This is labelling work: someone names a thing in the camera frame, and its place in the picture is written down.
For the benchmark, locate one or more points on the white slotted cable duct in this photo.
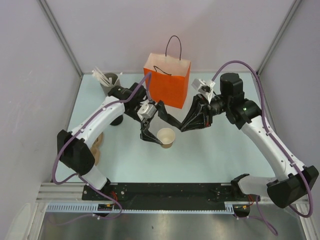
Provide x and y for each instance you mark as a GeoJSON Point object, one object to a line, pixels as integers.
{"type": "Point", "coordinates": [104, 208]}

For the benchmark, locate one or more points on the orange paper bag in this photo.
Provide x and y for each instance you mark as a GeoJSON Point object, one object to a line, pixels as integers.
{"type": "Point", "coordinates": [169, 78]}

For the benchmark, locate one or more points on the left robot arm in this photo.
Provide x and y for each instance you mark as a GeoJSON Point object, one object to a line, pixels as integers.
{"type": "Point", "coordinates": [74, 147]}

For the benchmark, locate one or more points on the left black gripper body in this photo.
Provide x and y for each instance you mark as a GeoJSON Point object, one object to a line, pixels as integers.
{"type": "Point", "coordinates": [135, 116]}

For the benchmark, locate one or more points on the stack of black lids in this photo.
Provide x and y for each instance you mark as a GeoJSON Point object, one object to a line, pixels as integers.
{"type": "Point", "coordinates": [117, 122]}

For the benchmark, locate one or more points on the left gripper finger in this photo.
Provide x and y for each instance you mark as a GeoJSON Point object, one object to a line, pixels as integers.
{"type": "Point", "coordinates": [147, 136]}
{"type": "Point", "coordinates": [166, 117]}

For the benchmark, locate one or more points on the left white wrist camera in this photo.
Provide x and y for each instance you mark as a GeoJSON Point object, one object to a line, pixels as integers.
{"type": "Point", "coordinates": [147, 110]}

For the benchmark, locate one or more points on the grey cylindrical straw holder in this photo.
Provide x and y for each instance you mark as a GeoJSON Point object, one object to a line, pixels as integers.
{"type": "Point", "coordinates": [108, 81]}

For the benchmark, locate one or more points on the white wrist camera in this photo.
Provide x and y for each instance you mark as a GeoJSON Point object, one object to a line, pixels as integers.
{"type": "Point", "coordinates": [204, 88]}
{"type": "Point", "coordinates": [147, 110]}

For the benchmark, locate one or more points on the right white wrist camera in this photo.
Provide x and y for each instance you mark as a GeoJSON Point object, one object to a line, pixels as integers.
{"type": "Point", "coordinates": [204, 88]}

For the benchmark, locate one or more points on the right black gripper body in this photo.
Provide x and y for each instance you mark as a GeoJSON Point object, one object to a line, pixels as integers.
{"type": "Point", "coordinates": [218, 105]}

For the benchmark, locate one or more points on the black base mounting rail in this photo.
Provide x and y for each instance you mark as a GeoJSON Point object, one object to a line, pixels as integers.
{"type": "Point", "coordinates": [175, 196]}

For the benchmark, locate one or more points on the single brown paper cup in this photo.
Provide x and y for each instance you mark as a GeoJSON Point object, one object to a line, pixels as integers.
{"type": "Point", "coordinates": [167, 137]}

